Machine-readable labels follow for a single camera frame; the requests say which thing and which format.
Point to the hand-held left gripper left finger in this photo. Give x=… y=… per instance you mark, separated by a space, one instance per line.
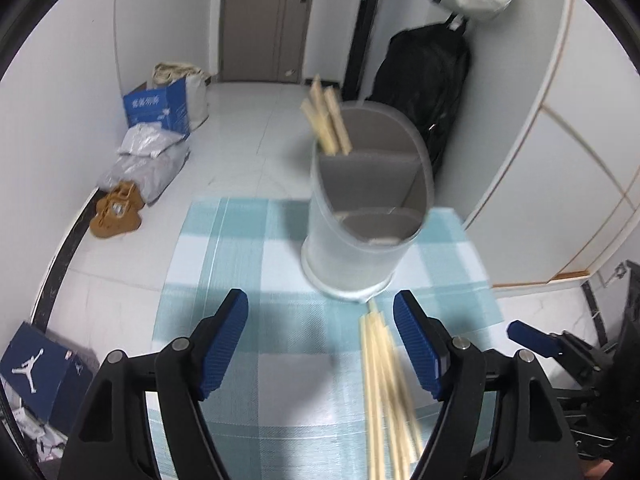
x=225 y=345

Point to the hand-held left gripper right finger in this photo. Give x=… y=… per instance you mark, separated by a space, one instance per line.
x=417 y=345

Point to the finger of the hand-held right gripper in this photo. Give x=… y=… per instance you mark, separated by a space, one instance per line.
x=527 y=335

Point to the pile of wooden chopsticks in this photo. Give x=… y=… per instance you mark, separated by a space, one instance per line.
x=380 y=385

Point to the grey utensil holder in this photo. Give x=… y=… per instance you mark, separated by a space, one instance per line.
x=340 y=250

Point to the bunch of wooden chopsticks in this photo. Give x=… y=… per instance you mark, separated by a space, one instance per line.
x=325 y=125

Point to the teal plaid placemat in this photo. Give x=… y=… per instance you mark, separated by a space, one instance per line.
x=225 y=250

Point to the brown suede shoe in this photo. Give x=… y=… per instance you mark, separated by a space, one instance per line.
x=127 y=195
x=115 y=220

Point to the white wardrobe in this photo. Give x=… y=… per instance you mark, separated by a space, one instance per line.
x=575 y=160

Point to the large grey mailer bag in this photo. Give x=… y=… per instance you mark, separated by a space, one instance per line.
x=145 y=172

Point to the dark blue shoe box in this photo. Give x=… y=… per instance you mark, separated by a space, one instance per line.
x=35 y=370

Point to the white plastic packaging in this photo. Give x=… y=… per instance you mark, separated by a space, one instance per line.
x=35 y=435

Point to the small grey mailer bag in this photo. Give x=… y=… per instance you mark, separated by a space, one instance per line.
x=145 y=140

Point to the beige tote bag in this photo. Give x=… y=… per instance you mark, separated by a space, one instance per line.
x=198 y=100

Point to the blue cardboard box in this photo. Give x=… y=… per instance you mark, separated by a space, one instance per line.
x=150 y=105

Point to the black backpack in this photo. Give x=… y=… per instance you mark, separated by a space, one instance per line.
x=425 y=75

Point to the grey door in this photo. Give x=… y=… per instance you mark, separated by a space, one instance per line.
x=260 y=20

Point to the black stand pole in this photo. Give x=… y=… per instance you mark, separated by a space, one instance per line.
x=367 y=20

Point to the wall socket with plug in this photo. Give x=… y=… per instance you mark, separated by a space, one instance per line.
x=619 y=272

